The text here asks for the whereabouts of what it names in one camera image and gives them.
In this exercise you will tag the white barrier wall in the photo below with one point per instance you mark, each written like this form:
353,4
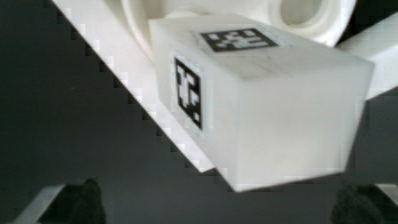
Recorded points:
110,23
373,45

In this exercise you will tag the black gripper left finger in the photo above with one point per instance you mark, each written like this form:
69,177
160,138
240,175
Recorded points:
76,206

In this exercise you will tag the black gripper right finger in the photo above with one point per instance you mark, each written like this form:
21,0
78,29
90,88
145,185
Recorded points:
366,204

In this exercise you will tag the white front barrier wall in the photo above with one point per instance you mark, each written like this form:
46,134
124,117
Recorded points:
110,23

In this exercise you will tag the white round stool seat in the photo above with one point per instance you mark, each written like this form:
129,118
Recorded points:
312,18

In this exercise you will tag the white stool leg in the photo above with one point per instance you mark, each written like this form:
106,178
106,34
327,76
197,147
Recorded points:
264,93

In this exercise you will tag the white right barrier wall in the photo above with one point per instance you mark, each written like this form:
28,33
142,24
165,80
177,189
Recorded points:
373,45

